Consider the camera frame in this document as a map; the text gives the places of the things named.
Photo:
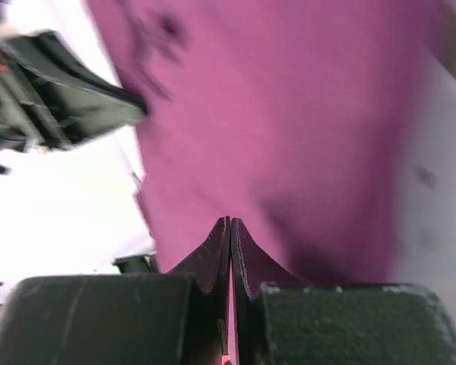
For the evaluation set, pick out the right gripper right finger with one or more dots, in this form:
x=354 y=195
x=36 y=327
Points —
x=282 y=320

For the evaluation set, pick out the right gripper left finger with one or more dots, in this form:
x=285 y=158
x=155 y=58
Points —
x=175 y=318

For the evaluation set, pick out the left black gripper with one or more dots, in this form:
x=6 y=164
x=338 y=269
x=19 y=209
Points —
x=49 y=97

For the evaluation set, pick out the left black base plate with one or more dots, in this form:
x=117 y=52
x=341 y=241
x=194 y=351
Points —
x=137 y=264

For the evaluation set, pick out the purple cloth mat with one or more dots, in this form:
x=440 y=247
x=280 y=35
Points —
x=287 y=114

